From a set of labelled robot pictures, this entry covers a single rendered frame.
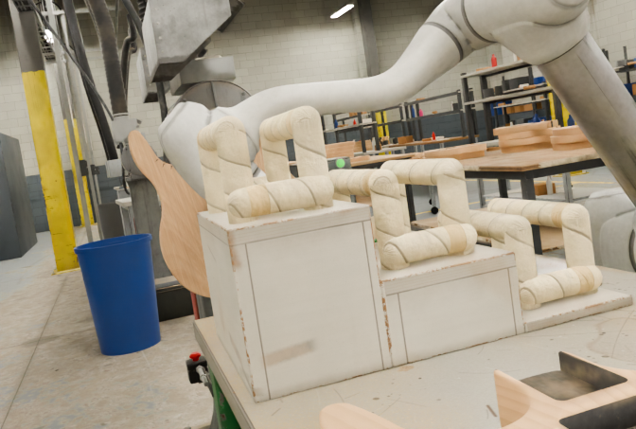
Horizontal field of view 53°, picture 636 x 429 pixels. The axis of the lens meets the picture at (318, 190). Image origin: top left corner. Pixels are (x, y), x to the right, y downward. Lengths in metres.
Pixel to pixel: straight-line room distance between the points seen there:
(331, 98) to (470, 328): 0.54
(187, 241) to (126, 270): 2.92
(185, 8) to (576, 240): 0.97
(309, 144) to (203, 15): 0.84
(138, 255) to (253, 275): 3.74
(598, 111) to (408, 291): 0.64
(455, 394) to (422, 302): 0.12
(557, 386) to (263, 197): 0.32
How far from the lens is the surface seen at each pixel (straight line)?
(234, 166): 0.65
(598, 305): 0.81
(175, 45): 1.45
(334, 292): 0.65
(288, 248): 0.63
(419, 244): 0.71
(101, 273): 4.35
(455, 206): 0.74
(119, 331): 4.43
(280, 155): 0.83
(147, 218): 5.15
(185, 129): 1.04
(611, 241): 1.49
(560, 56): 1.18
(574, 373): 0.53
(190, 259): 1.42
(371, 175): 0.71
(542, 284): 0.80
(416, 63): 1.20
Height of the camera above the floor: 1.17
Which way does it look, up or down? 4 degrees down
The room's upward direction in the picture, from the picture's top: 9 degrees counter-clockwise
